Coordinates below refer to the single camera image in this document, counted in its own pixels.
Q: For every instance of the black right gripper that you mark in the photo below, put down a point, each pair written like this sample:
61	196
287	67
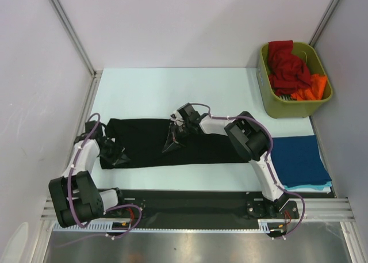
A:
178	131

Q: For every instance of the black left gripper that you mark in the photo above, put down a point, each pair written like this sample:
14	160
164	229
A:
118	151

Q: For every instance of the black t shirt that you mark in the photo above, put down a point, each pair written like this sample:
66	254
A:
151	143

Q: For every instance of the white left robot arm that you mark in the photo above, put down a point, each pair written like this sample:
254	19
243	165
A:
75	197

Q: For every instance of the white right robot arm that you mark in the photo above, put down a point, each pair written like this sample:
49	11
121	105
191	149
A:
250	139

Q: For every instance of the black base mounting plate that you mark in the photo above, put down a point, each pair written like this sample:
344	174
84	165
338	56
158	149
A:
199	209

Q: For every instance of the green plastic basket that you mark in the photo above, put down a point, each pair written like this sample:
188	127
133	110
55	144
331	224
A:
284	106

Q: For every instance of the folded dark blue t shirt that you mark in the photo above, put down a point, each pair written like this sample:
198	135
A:
297	161

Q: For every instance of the red t shirt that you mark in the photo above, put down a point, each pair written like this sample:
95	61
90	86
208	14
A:
289	73

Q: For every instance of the orange t shirt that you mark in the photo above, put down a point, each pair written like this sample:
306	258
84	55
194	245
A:
314	92

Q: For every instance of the folded light blue t shirt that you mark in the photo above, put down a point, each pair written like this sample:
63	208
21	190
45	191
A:
325	188

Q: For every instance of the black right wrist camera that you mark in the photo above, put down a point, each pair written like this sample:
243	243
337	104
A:
187	112

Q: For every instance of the white slotted cable duct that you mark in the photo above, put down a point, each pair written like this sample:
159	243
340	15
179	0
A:
120	226

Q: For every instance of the aluminium frame post left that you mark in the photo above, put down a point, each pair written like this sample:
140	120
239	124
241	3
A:
73	36

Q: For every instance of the aluminium frame post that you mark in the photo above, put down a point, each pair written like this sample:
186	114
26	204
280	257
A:
328	14
73	36

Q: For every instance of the aluminium frame post right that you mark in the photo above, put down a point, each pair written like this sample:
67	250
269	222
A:
328	14

